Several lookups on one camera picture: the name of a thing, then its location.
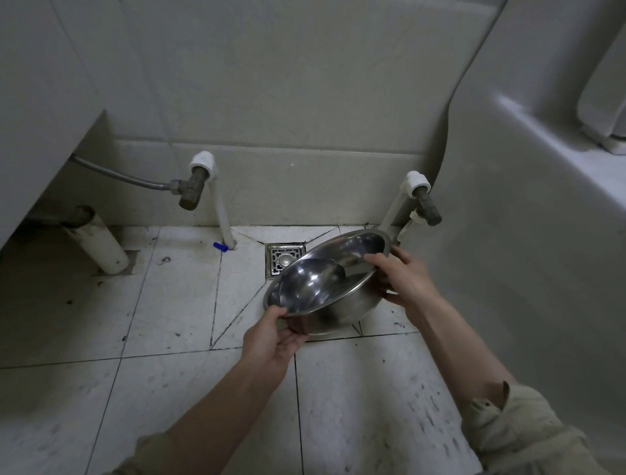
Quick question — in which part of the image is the person's beige right sleeve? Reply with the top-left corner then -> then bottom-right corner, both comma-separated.
462,381 -> 607,475

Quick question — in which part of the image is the square metal floor drain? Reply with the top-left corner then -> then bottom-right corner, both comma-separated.
265,242 -> 307,281

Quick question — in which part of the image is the white curved water pipe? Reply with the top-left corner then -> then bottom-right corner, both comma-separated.
188,151 -> 239,251

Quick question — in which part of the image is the white toilet lid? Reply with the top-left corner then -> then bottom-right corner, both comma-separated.
576,44 -> 626,157

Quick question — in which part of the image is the person's left hand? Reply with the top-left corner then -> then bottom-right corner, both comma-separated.
241,305 -> 309,388

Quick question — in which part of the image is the braided metal hose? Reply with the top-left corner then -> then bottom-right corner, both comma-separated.
68,154 -> 175,192

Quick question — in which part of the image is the person's beige sleeve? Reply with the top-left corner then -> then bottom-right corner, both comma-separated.
462,381 -> 607,475
115,433 -> 186,475

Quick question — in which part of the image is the tarnished angle valve with hose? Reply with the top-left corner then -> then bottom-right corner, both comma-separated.
168,165 -> 209,211

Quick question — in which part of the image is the person's beige left sleeve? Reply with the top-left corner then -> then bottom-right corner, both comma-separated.
115,433 -> 186,475

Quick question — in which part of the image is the stainless steel bowl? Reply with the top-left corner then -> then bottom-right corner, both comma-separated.
262,228 -> 393,337

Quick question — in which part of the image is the person's left forearm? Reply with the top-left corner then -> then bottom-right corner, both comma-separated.
164,360 -> 290,475

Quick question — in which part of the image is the white toilet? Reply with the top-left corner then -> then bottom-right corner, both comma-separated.
391,0 -> 626,475

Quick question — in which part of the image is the white toilet supply hose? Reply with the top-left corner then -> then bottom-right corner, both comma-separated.
396,210 -> 421,245

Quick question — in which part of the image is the white vanity cabinet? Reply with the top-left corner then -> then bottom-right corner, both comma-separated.
0,0 -> 108,248

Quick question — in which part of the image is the person's right hand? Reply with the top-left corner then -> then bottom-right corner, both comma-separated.
364,244 -> 441,329

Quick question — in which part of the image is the thick white drain pipe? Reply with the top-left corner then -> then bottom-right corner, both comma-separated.
61,213 -> 130,276

